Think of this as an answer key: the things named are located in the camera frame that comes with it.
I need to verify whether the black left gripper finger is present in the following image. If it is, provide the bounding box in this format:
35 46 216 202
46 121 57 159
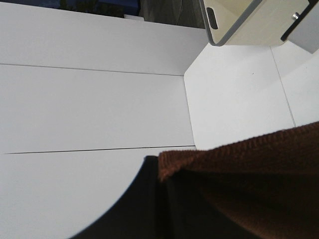
73 156 239 239

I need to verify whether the brown towel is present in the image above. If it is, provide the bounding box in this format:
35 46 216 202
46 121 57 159
158 122 319 239

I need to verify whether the beige plastic bin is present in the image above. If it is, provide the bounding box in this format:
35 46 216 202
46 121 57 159
200 0 318 47

